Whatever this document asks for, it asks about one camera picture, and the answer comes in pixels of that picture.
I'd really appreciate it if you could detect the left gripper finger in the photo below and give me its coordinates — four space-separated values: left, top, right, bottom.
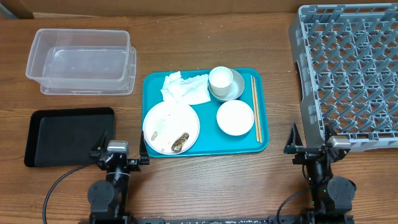
139 131 150 165
93 131 108 151

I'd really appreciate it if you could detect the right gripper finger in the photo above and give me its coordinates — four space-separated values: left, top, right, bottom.
324 124 337 144
284 123 303 154

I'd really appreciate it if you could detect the wooden chopstick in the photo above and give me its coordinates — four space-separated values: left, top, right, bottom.
251 75 260 142
253 77 263 143

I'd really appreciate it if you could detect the white small bowl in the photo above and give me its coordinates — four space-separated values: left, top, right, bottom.
216 100 254 136

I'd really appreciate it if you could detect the white paper napkin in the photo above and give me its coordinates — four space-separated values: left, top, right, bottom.
160 71 211 105

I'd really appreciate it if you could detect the grey shallow bowl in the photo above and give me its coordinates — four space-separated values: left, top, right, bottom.
209 68 245 102

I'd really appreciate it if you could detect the white cup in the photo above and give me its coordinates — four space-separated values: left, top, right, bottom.
209 66 233 96

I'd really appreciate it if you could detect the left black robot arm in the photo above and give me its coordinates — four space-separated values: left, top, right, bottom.
88 133 150 224

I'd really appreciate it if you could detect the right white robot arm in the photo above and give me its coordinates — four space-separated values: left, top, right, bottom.
284 124 356 223

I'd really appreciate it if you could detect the grey dishwasher rack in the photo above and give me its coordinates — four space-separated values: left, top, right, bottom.
289 3 397 152

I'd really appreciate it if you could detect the small tan food scrap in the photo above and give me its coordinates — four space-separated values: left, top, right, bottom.
151 131 157 141

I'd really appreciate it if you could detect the brown food scrap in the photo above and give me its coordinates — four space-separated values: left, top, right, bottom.
171 133 189 153

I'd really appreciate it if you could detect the white round plate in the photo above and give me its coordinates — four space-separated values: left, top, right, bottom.
142 101 200 156

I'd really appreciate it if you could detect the black plastic tray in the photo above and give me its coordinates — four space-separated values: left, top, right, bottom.
24 107 115 167

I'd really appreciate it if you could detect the clear plastic storage bin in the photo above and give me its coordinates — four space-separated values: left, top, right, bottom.
25 29 137 95

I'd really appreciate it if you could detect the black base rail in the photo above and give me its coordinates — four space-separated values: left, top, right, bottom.
78 215 355 224

